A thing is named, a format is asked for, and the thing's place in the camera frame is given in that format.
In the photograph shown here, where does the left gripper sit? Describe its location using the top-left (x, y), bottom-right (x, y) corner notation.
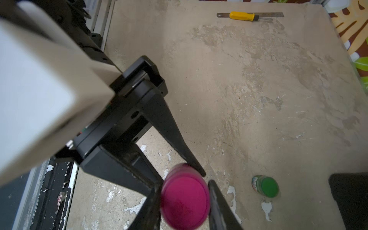
top-left (54, 56), bottom-right (206, 196)

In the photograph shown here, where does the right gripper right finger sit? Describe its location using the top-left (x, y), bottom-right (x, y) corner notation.
top-left (208, 180), bottom-right (243, 230)

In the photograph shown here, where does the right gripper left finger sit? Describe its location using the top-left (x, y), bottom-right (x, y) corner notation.
top-left (128, 184), bottom-right (162, 230)

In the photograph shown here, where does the magenta paint jar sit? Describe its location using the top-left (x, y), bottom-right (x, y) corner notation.
top-left (160, 163), bottom-right (210, 230)

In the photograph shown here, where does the black toolbox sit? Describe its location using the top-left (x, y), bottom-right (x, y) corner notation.
top-left (328, 172), bottom-right (368, 230)

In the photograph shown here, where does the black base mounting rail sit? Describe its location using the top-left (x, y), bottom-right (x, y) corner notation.
top-left (30, 162), bottom-right (78, 230)

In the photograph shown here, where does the yellow handled metal file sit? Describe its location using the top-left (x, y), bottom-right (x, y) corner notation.
top-left (217, 11), bottom-right (284, 22)

